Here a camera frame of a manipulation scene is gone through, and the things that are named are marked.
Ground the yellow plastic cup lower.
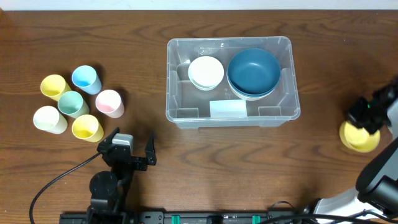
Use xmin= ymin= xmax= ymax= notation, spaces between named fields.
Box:
xmin=72 ymin=114 xmax=104 ymax=142

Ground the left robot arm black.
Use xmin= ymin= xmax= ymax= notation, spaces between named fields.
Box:
xmin=87 ymin=128 xmax=157 ymax=224

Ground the dark blue bowl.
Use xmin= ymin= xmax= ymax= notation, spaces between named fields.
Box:
xmin=226 ymin=76 xmax=282 ymax=98
xmin=227 ymin=49 xmax=281 ymax=94

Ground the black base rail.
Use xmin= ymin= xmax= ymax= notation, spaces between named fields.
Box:
xmin=58 ymin=210 xmax=371 ymax=224

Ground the pink plastic cup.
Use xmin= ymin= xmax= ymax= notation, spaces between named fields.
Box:
xmin=95 ymin=90 xmax=125 ymax=118

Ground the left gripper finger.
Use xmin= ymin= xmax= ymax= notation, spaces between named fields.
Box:
xmin=98 ymin=127 xmax=120 ymax=148
xmin=145 ymin=133 xmax=157 ymax=166

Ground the white small bowl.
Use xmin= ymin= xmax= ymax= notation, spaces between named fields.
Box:
xmin=188 ymin=56 xmax=224 ymax=91

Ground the clear plastic storage bin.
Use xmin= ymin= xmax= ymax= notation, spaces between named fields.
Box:
xmin=165 ymin=36 xmax=301 ymax=129

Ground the light blue plastic cup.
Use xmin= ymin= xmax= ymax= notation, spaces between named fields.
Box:
xmin=72 ymin=65 xmax=102 ymax=95

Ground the white plastic cup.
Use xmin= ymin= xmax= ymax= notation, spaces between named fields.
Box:
xmin=33 ymin=106 xmax=68 ymax=134

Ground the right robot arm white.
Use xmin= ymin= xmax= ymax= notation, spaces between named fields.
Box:
xmin=307 ymin=79 xmax=397 ymax=223

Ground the yellow small bowl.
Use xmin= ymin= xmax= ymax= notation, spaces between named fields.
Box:
xmin=339 ymin=121 xmax=380 ymax=153

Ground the yellow plastic cup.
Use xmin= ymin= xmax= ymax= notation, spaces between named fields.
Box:
xmin=72 ymin=114 xmax=104 ymax=142
xmin=40 ymin=74 xmax=71 ymax=101

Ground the yellow plastic cup upper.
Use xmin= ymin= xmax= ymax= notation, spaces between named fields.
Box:
xmin=40 ymin=74 xmax=71 ymax=101

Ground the beige large bowl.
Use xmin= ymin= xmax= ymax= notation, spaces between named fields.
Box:
xmin=229 ymin=84 xmax=274 ymax=101

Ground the green plastic cup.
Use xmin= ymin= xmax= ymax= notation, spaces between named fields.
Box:
xmin=58 ymin=91 xmax=90 ymax=119

